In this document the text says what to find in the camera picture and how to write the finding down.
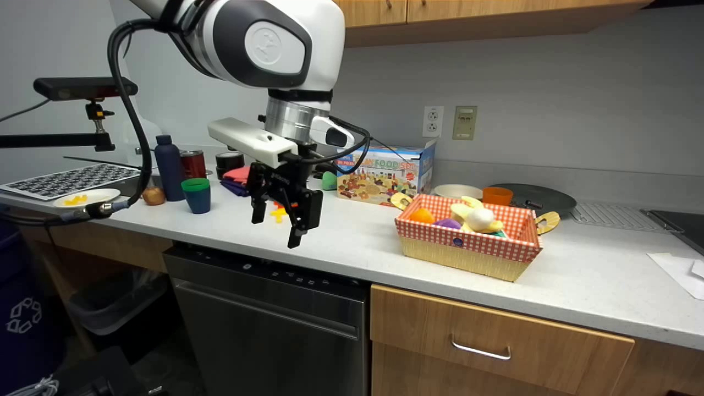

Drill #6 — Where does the blue cup green lid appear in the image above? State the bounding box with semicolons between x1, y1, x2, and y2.
180;179;210;214

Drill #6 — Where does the green plush toy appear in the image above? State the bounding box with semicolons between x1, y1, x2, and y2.
322;171;337;191

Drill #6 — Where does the blue toy food box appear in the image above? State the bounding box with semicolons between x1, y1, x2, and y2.
346;140;435;205

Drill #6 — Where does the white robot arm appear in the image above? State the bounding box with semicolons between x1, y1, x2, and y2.
131;0;353;249

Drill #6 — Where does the stainless dishwasher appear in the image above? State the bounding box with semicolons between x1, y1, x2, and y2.
163;244;370;396

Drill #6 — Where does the yellow plush in basket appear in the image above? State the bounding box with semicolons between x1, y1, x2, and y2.
450;195;504;235

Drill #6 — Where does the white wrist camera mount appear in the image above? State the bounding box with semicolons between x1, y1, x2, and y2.
206;116;297;168

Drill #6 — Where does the red can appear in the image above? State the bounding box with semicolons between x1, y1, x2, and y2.
180;150;206;179

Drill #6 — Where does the pink folded cloth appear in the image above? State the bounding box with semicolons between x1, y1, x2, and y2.
219;168;248;195

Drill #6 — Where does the wooden drawer with white interior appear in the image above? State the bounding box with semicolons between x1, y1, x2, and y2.
370;287;635;396

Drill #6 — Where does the red checkered basket box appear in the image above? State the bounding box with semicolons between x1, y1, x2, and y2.
393;193;540;281

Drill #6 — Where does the white wall outlet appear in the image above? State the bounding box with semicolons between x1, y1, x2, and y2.
422;106;445;139

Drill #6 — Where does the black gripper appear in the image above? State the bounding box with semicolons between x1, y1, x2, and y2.
246;161;323;249

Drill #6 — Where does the small brown toy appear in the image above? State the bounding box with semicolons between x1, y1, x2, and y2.
141;186;165;206

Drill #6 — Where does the dark blue bottle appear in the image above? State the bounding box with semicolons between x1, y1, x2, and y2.
153;134;184;201

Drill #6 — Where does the beige light switch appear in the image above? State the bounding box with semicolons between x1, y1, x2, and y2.
452;106;478;140

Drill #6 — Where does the silver drawer handle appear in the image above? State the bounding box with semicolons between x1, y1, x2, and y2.
448;338;512;364

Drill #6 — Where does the black frying pan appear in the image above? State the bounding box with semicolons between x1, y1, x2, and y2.
502;183;577;218

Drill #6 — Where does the black camera on stand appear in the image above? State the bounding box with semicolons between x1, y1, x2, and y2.
0;76;121;152

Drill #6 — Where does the black jar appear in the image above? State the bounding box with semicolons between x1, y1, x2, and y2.
215;152;243;177

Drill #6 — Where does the grey dish drying rack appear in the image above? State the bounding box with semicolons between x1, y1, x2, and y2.
0;166;141;202

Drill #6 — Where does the blue recycling bin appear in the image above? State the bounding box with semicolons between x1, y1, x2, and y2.
0;225;63;396

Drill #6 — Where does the black induction cooktop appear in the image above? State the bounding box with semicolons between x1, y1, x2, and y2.
645;210;704;256

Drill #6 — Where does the wooden upper cabinet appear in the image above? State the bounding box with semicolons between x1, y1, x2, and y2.
335;0;654;46

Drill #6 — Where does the white plate with yellow food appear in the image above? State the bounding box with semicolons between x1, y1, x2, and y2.
53;190;121;210

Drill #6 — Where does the orange cup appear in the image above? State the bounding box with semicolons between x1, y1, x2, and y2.
482;186;512;206

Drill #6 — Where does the white paper sheet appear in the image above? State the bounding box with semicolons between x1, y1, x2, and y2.
650;254;704;299

